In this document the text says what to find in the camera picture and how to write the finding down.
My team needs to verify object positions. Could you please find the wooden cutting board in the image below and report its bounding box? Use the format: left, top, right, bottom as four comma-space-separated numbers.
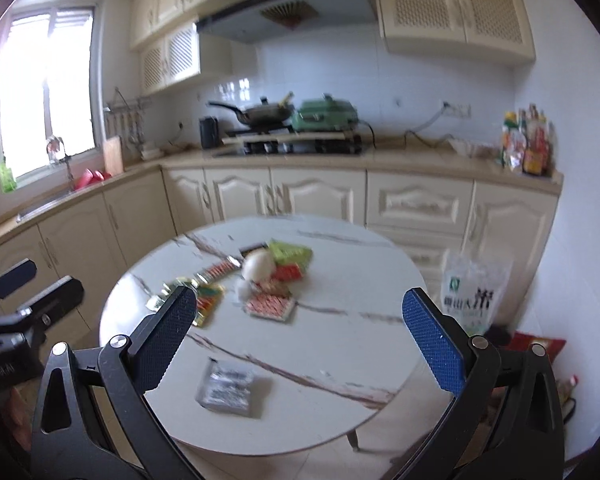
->
102, 135, 125, 176

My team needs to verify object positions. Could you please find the green electric cooker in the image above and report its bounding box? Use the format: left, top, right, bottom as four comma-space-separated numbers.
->
291, 92, 361, 133

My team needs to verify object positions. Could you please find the green snack packet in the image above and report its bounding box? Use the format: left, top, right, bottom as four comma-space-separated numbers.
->
267, 241, 313, 267

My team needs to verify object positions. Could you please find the red snack bag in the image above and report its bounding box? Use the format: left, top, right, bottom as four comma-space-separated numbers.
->
505, 331, 567, 363

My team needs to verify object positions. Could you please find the black gas stove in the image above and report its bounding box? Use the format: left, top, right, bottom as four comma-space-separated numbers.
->
214, 137, 366, 158

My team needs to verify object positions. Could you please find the pale eggshell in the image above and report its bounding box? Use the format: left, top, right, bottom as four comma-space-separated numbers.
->
241, 250, 277, 282

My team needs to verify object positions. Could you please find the kitchen window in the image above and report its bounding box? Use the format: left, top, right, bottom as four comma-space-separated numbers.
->
0, 6, 106, 193

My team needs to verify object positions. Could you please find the wide lattice door cabinet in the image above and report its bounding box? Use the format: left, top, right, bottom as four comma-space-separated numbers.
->
369, 0, 537, 65

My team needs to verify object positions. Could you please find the green soap bottle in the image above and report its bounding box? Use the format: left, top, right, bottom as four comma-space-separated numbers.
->
0, 160, 18, 193

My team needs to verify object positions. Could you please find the pale wooden board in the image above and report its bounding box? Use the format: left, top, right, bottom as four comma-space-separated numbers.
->
222, 131, 350, 145

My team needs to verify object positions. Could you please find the red checkered snack packet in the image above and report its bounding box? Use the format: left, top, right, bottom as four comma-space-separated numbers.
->
244, 292, 297, 321

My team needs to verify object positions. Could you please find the narrow lattice door cabinet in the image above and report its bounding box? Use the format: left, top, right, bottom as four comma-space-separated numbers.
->
139, 22, 233, 96

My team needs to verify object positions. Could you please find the chrome sink faucet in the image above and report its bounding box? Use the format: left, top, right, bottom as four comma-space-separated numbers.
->
45, 135, 76, 192

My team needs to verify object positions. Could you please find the metal utensil rack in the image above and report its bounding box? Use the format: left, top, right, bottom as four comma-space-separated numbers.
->
105, 87, 153, 148

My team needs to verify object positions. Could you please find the black wok with lid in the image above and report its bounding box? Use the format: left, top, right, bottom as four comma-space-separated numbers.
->
207, 92, 297, 129

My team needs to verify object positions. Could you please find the white rice bag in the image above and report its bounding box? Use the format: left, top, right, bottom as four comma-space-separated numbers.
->
441, 252, 513, 336

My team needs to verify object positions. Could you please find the black power cable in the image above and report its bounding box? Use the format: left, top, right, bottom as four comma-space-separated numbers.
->
357, 102, 473, 151

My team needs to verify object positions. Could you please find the small red packet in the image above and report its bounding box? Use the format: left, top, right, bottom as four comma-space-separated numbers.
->
272, 262, 306, 283

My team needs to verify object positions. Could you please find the grey range hood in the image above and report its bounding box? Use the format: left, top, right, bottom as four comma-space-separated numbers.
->
196, 0, 378, 45

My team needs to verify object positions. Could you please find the red striped packet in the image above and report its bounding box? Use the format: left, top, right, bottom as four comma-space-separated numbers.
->
194, 256, 242, 283

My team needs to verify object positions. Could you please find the round marble table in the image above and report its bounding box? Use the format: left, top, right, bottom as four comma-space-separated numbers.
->
99, 214, 428, 456

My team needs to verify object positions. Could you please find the white bowl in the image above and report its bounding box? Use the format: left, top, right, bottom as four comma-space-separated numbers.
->
450, 139, 496, 158

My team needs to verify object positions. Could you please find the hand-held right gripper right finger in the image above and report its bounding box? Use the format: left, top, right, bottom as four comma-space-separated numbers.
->
397, 287, 566, 480

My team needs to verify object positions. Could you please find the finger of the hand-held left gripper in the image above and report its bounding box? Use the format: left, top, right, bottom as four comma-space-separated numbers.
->
10, 276, 84, 348
0, 259, 37, 318

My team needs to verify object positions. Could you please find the orange green striped packet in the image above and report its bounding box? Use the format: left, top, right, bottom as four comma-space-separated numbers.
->
194, 282, 225, 328

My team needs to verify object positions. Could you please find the steel kitchen sink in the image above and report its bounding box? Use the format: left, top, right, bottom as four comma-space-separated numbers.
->
16, 187, 81, 223

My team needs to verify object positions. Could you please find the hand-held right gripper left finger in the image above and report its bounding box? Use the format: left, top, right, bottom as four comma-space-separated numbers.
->
31, 285, 203, 480

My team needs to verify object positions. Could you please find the black electric kettle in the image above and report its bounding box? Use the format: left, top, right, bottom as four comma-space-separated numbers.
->
199, 116, 220, 150

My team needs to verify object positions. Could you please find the cluster of condiment bottles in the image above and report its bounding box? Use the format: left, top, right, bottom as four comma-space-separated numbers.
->
500, 104, 555, 177

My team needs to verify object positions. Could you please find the grey foil packet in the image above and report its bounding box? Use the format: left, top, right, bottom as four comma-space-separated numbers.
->
195, 357, 262, 418

